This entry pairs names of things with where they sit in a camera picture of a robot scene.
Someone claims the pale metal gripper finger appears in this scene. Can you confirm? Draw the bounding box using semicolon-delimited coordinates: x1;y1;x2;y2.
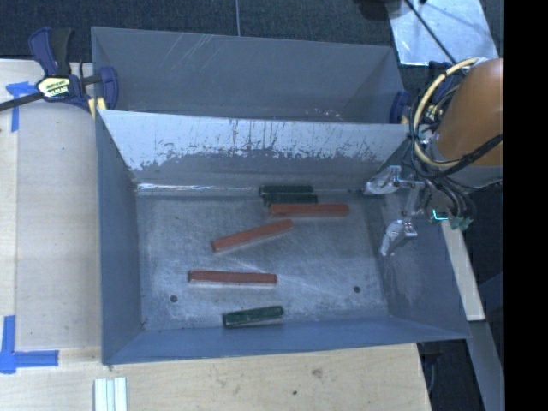
363;165;404;196
378;218;419;258

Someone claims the red-brown flat block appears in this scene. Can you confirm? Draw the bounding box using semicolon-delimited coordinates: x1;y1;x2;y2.
268;203;350;219
187;270;279;289
210;218;295;254

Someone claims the dark green flat block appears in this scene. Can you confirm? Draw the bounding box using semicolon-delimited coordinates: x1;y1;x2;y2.
258;184;315;197
261;193;319;207
222;305;285;330

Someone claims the grey metal bin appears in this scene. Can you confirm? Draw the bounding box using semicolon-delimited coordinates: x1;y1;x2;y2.
90;26;473;366

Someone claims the pale wood board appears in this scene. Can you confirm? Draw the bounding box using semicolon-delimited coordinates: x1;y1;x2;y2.
15;61;104;353

